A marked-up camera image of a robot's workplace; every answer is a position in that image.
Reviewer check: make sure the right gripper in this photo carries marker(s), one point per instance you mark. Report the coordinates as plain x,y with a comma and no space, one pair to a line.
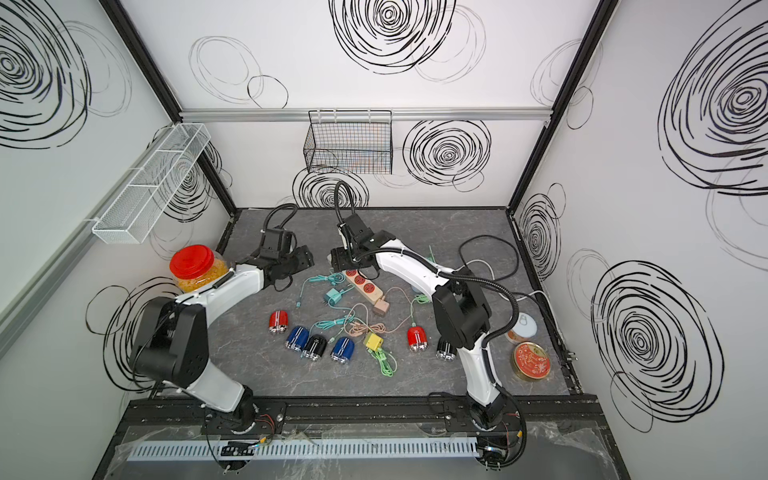
338,259

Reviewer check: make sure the white wire shelf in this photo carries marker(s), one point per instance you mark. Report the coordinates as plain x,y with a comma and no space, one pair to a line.
152,184

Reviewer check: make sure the black wire basket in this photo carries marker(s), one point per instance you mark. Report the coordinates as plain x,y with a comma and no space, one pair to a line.
359,141

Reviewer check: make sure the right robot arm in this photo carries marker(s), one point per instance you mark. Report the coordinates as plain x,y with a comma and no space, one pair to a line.
462,312

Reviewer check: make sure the red shaver right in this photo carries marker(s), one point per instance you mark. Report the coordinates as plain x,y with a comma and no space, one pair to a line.
417,339

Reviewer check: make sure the teal charger adapter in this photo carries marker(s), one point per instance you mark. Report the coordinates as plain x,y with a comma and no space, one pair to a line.
332,297

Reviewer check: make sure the red shaver far left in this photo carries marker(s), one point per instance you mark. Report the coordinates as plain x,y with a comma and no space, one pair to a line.
278,322

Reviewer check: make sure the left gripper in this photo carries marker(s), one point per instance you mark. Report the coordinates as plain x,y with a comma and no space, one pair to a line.
305,258

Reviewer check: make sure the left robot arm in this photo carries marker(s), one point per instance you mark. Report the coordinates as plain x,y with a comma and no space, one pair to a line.
171,345

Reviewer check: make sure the black shaver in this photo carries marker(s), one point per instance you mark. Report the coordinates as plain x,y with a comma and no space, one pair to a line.
445,351
315,347

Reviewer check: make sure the yellow jar red lid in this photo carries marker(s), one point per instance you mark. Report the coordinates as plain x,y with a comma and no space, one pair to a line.
196,266

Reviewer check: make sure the white slotted cable duct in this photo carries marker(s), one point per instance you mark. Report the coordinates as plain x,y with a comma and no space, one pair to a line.
345,449

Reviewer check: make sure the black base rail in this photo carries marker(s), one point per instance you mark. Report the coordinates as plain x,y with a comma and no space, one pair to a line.
454,413

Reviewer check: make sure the black shaver left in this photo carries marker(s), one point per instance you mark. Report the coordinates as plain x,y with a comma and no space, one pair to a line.
315,347

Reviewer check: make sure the pink charger adapter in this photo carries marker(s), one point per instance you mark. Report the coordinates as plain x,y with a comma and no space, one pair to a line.
381,307

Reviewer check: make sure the blue shaver left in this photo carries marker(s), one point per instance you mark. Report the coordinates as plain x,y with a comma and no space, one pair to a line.
297,339

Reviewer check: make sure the red shaver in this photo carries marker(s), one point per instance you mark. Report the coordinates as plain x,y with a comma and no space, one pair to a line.
278,322
417,339

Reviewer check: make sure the yellow-green charger adapter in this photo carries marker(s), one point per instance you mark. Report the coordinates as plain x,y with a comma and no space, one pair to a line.
373,342

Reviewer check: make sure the blue striped shaver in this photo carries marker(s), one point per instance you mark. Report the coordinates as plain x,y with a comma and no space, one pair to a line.
343,350

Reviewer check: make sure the beige power strip red sockets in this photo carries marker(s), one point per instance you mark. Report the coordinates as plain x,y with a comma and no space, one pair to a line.
364,286

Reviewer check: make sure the black shaver right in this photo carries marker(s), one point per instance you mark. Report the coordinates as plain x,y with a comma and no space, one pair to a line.
445,351

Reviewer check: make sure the red round tin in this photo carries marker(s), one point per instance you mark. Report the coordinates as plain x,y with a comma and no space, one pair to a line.
530,362

